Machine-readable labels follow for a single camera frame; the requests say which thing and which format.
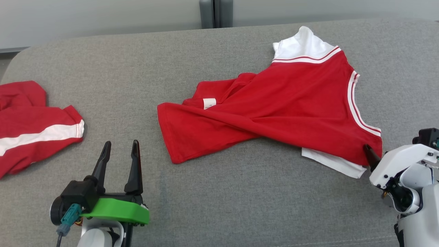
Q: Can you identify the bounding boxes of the left camera cable teal plug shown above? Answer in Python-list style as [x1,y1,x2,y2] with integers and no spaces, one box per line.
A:
[56,203,83,247]

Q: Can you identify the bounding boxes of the grey partition post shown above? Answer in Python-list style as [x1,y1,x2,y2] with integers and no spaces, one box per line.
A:
[200,0,234,28]

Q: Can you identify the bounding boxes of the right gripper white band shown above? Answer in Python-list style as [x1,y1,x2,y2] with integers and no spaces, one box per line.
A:
[364,144,439,189]

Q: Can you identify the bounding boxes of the red shorts white stripe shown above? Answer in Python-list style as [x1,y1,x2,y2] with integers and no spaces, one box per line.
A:
[0,81,85,179]

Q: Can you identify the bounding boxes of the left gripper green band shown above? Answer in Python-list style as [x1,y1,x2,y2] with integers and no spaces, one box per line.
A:
[81,140,150,226]

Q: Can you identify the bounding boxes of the red Bulls jersey white sleeves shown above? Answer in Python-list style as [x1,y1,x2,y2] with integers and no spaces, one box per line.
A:
[157,26,383,179]

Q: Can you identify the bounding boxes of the grey fabric sofa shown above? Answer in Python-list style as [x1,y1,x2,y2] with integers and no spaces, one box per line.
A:
[0,17,439,247]

